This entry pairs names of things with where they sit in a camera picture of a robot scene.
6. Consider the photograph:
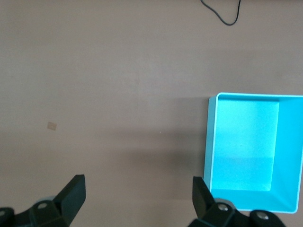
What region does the thin black looped cable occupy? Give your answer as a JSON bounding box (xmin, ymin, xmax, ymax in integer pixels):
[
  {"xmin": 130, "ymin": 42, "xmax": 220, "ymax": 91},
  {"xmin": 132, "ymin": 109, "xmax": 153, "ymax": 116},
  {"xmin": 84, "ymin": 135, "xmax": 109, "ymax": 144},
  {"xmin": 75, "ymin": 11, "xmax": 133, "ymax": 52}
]
[{"xmin": 200, "ymin": 0, "xmax": 242, "ymax": 26}]

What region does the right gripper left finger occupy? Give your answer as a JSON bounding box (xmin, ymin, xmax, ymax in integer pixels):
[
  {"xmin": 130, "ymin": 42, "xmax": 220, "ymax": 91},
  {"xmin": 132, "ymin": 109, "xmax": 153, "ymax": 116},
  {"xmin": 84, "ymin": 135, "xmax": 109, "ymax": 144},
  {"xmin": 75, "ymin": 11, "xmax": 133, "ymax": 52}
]
[{"xmin": 0, "ymin": 174, "xmax": 86, "ymax": 227}]

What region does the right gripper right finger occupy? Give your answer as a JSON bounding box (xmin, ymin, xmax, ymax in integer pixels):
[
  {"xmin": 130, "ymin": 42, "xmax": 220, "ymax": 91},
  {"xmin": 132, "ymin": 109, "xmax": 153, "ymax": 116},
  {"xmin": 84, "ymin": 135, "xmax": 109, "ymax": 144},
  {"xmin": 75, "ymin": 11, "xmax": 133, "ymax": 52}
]
[{"xmin": 188, "ymin": 176, "xmax": 285, "ymax": 227}]

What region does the turquoise plastic bin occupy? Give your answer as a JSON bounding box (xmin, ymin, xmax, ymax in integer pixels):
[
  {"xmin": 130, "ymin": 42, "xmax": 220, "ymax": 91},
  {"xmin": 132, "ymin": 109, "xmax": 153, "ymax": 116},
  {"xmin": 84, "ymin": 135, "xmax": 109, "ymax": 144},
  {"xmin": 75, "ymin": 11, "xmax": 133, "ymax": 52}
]
[{"xmin": 203, "ymin": 92, "xmax": 303, "ymax": 215}]

